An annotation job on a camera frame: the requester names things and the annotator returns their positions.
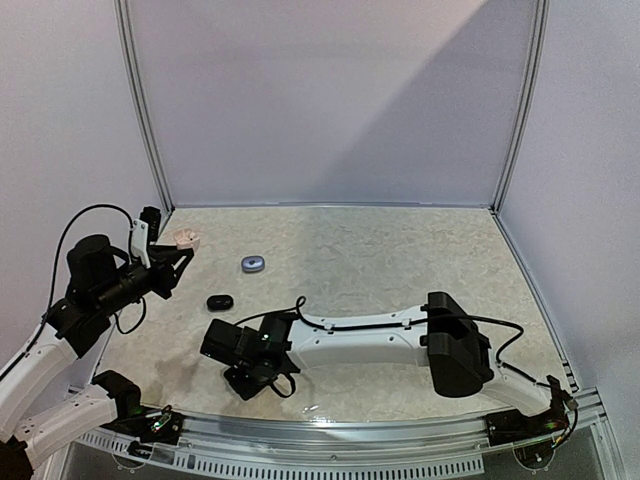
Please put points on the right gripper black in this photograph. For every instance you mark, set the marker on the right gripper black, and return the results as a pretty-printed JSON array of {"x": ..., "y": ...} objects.
[{"x": 216, "y": 348}]

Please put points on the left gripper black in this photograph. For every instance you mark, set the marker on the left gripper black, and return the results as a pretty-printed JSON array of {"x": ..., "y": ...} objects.
[{"x": 161, "y": 257}]

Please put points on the pink round charging case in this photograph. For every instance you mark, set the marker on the pink round charging case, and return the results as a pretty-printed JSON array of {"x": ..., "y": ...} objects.
[{"x": 186, "y": 238}]

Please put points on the black oval charging case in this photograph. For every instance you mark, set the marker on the black oval charging case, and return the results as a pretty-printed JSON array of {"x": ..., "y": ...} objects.
[{"x": 221, "y": 302}]

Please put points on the purple earbud charging case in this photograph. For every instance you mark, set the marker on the purple earbud charging case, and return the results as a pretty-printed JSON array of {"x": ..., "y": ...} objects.
[{"x": 252, "y": 264}]

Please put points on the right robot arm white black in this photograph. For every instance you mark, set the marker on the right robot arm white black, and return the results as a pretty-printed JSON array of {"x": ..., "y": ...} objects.
[{"x": 462, "y": 352}]

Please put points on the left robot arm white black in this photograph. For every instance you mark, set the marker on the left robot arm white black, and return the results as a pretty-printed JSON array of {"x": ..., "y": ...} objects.
[{"x": 103, "y": 281}]

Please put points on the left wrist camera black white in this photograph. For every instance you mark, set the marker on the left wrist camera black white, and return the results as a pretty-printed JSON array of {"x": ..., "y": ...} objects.
[{"x": 145, "y": 231}]

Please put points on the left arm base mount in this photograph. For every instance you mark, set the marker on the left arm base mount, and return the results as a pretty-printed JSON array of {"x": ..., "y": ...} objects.
[{"x": 151, "y": 425}]

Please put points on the aluminium front rail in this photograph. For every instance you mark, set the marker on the aluminium front rail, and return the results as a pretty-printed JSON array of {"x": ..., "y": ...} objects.
[{"x": 217, "y": 447}]

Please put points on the left aluminium corner post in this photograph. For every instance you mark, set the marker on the left aluminium corner post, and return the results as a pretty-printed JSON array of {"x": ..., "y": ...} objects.
[{"x": 140, "y": 104}]

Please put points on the aluminium corner post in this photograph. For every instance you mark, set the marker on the aluminium corner post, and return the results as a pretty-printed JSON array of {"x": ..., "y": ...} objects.
[
  {"x": 531, "y": 67},
  {"x": 140, "y": 104}
]

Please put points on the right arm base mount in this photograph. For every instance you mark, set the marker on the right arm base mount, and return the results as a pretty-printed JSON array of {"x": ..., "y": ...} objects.
[{"x": 512, "y": 426}]

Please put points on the right aluminium corner post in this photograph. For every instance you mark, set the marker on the right aluminium corner post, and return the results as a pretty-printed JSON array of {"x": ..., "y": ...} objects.
[{"x": 531, "y": 67}]

